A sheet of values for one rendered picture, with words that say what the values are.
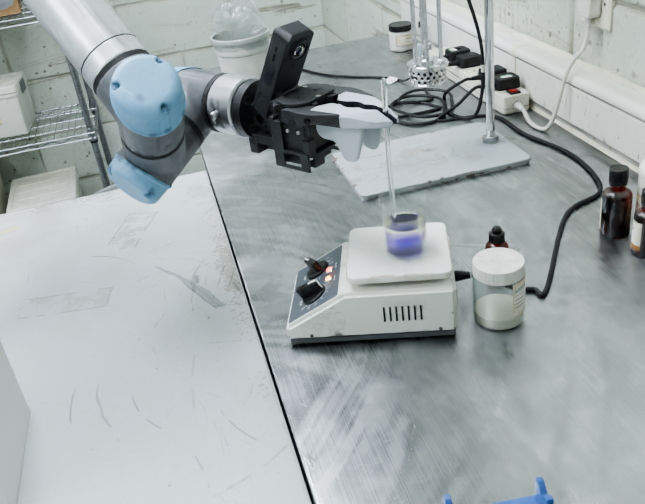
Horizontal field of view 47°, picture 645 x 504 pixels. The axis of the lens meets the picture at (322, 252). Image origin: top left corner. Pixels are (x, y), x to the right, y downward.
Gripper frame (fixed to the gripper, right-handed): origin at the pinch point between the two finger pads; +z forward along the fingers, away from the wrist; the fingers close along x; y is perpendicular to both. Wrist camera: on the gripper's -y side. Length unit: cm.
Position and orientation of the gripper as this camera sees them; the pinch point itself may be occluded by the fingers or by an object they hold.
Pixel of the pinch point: (384, 113)
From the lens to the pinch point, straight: 81.0
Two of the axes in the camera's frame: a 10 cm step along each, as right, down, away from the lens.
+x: -6.3, 4.5, -6.3
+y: 1.1, 8.6, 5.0
